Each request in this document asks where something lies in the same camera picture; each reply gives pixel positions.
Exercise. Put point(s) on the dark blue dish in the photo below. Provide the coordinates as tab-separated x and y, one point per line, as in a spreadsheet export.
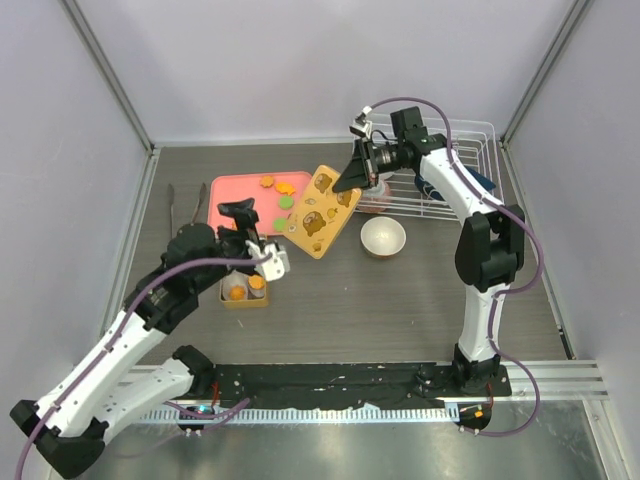
429	191

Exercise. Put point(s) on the orange flower cookie top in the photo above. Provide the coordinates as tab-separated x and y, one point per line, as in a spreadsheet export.
267	181

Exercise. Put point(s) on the orange fish cookie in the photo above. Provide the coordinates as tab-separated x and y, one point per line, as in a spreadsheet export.
285	188

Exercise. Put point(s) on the white wire dish rack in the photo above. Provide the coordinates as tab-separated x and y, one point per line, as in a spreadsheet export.
476	148

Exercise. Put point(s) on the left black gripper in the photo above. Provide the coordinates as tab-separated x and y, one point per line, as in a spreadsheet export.
246	221

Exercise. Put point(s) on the green round cookie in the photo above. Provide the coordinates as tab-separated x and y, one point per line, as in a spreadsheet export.
279	224
286	202

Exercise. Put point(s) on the orange flower cookie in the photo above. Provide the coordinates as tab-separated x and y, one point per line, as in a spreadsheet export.
267	181
236	293

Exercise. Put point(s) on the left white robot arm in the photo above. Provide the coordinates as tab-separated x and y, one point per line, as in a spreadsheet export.
72	424

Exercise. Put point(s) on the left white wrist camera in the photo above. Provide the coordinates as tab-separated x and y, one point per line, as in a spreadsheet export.
272	259

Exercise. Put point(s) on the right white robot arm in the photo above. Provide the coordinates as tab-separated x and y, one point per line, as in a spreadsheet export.
490	248

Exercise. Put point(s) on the silver tin lid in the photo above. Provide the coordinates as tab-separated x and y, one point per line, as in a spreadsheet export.
320	214

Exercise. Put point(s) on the pink patterned cup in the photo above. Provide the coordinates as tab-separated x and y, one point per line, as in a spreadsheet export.
376	199

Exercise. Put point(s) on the metal tongs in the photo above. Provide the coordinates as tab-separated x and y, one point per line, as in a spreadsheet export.
186	209

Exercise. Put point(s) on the gold cookie tin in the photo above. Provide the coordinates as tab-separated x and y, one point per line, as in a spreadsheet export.
249	303

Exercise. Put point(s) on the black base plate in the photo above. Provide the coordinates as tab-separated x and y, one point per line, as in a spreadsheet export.
340	386

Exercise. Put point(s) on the aluminium frame rail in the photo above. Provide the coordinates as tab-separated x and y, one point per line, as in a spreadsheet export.
558	380

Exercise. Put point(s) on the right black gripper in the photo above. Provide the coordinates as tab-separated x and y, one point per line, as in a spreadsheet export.
361	171

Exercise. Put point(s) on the green round cookie upper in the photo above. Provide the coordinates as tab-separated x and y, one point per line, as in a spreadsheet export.
286	202

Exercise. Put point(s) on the white slotted cable duct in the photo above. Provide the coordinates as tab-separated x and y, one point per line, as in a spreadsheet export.
368	414

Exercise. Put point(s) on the white ceramic bowl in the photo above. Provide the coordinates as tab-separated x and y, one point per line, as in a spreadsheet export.
382	237

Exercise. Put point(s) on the green round cookie lower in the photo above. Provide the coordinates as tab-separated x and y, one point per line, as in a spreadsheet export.
279	224

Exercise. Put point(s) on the pink plastic tray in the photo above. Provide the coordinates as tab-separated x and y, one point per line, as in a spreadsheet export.
232	188

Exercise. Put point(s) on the orange ridged round cookie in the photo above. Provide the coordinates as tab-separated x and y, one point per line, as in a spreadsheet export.
256	283

